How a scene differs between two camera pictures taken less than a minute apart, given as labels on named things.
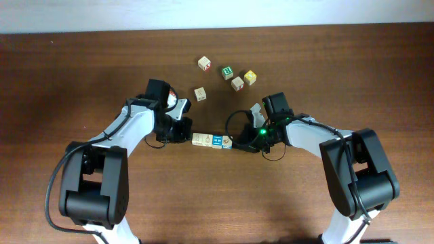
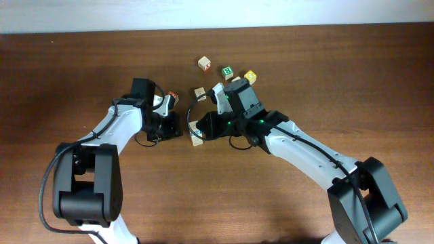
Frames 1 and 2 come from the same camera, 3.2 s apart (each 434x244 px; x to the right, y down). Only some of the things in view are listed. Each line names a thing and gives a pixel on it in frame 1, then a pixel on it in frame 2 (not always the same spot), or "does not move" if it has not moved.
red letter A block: (171, 97) does not move
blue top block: (217, 141) -> (194, 138)
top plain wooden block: (204, 63) does not move
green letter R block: (227, 72) does not move
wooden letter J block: (200, 94) does not move
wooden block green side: (198, 139) -> (193, 125)
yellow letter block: (250, 77) does not move
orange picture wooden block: (227, 143) -> (196, 141)
